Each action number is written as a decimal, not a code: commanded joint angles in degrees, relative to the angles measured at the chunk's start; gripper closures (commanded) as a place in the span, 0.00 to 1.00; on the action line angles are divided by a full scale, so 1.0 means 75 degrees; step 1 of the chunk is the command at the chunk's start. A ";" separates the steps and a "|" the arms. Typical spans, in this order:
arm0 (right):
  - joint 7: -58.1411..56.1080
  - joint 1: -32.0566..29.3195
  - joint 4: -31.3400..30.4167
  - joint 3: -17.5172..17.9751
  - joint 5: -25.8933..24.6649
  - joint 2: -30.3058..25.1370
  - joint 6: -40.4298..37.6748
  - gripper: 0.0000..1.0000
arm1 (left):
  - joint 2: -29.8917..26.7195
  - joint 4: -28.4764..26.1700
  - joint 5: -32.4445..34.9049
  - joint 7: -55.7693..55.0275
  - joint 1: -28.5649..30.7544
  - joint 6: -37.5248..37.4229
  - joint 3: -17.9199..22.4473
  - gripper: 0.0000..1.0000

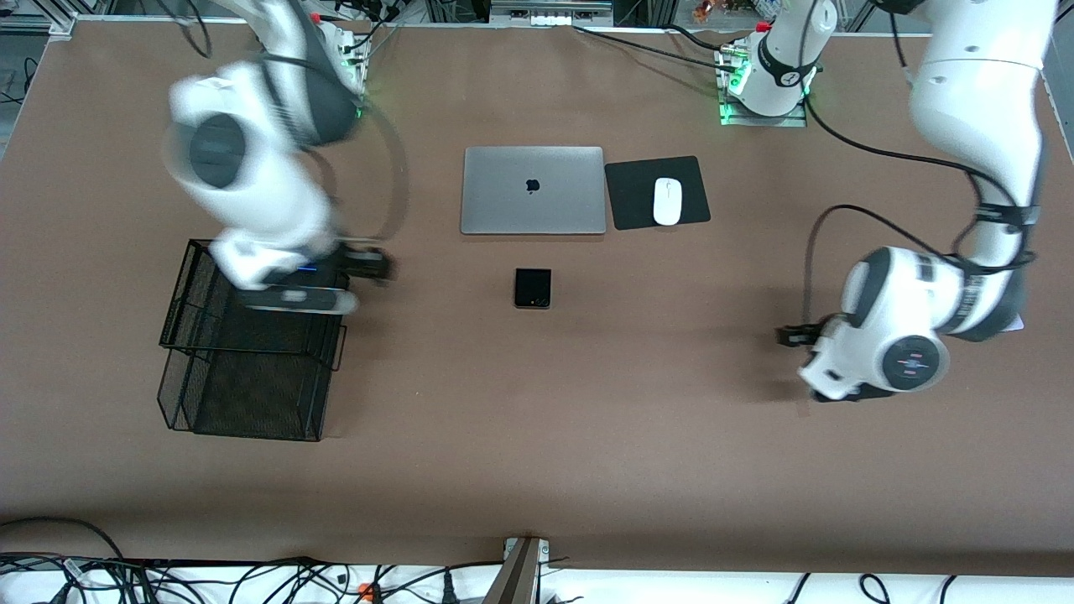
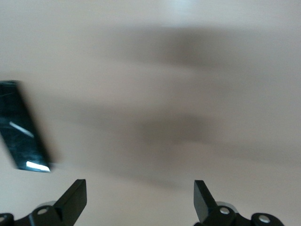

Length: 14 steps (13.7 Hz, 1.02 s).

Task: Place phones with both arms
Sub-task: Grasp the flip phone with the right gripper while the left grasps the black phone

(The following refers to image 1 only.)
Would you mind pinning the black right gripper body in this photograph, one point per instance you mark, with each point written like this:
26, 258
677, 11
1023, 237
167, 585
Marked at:
359, 261

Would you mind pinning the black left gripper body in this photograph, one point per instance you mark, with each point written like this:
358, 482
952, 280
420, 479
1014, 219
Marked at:
807, 334

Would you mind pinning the small black flip phone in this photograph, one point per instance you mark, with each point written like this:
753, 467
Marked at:
533, 288

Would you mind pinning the lavender flip phone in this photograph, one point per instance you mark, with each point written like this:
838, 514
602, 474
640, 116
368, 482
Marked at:
1017, 323

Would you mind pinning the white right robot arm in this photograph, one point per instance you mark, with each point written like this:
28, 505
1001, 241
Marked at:
277, 193

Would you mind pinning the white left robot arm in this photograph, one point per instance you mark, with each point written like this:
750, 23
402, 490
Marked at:
973, 92

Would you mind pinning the silver closed laptop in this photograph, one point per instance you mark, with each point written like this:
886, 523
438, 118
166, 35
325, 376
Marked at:
503, 201

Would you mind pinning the black mesh two-tier tray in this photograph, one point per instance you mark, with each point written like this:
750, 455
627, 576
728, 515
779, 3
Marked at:
252, 394

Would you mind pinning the white computer mouse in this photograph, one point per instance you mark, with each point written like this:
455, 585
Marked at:
668, 201

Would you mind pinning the black mouse pad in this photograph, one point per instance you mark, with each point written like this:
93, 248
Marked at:
629, 197

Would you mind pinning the white power strip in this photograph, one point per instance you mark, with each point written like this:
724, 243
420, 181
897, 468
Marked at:
550, 17

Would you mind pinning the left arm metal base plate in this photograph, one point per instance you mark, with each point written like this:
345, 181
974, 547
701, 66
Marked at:
793, 121

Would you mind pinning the grey metal camera post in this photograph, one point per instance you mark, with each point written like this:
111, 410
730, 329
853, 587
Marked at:
516, 579

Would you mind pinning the aluminium frame profile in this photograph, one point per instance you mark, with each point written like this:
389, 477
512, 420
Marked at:
59, 23

